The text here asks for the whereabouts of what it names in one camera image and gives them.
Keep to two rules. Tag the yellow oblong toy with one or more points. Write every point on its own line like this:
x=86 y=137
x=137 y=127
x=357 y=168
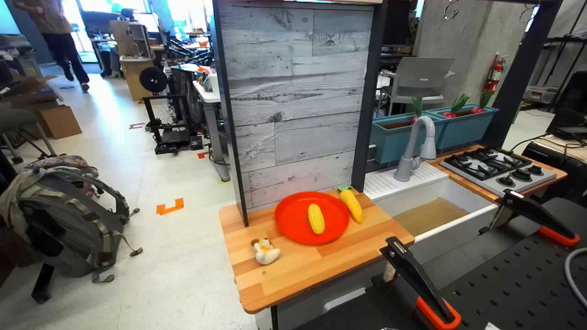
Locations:
x=315 y=219

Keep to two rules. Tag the orange round plate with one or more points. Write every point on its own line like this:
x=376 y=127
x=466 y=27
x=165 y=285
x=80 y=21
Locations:
x=291 y=217

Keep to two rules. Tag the yellow toy corn with leaves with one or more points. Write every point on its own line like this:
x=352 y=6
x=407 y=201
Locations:
x=348 y=199

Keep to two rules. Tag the grey wood backdrop panel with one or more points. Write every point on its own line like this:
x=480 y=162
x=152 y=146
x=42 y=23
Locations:
x=291 y=80

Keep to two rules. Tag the grey toy sink faucet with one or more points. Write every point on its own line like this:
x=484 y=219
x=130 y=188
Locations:
x=420 y=148

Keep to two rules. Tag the left black orange clamp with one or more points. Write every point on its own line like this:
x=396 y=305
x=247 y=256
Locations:
x=429 y=307

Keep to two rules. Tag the black orange clamp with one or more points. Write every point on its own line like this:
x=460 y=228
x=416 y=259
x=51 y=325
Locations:
x=548 y=226
x=429 y=307

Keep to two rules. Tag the grey chair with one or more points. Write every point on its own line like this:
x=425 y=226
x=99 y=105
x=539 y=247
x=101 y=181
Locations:
x=418 y=78

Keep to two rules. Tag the toy stove top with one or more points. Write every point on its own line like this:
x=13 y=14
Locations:
x=497 y=171

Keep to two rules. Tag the right black orange clamp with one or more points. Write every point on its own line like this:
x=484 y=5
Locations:
x=548 y=226

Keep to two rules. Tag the grey backpack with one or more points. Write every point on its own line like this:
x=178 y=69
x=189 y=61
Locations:
x=68 y=219

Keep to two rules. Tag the red fire extinguisher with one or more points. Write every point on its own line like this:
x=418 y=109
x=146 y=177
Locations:
x=491 y=80

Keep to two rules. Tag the cardboard box on floor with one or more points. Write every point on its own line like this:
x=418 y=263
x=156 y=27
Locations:
x=58 y=122

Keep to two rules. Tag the black pegboard table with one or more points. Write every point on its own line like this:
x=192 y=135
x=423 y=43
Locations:
x=499 y=280

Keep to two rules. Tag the walking person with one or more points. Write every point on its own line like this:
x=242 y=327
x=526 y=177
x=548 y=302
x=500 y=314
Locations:
x=53 y=27

